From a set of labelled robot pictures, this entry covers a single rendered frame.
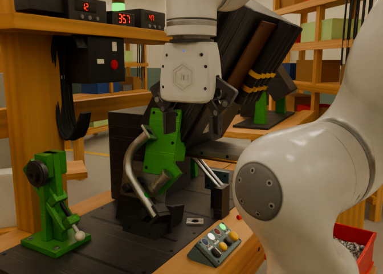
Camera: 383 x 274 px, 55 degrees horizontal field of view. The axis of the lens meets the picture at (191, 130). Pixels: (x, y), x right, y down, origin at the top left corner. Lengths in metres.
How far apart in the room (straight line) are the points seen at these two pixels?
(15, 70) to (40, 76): 0.07
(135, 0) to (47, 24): 11.23
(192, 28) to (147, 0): 11.45
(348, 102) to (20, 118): 0.96
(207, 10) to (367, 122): 0.29
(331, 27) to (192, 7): 3.68
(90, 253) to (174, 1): 0.74
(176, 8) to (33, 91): 0.71
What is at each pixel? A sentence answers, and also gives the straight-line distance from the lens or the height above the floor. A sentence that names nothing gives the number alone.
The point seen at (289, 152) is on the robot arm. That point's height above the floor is 1.32.
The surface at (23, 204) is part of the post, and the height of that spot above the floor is 0.97.
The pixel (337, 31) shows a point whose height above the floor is 1.74.
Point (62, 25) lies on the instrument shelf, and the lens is 1.13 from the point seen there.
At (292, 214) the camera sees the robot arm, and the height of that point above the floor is 1.27.
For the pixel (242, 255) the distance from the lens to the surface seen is 1.13.
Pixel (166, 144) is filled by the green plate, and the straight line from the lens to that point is 1.15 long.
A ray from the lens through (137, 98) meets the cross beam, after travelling 1.70.
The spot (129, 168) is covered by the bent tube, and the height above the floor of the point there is 1.08.
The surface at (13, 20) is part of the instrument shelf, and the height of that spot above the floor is 1.52.
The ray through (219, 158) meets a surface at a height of 1.11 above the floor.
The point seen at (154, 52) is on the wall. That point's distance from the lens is 11.79.
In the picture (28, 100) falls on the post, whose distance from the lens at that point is 1.20.
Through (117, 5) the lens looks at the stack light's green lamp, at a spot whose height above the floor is 1.64.
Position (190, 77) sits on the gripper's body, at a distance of 0.60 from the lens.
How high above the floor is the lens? 1.42
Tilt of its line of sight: 10 degrees down
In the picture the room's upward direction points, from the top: straight up
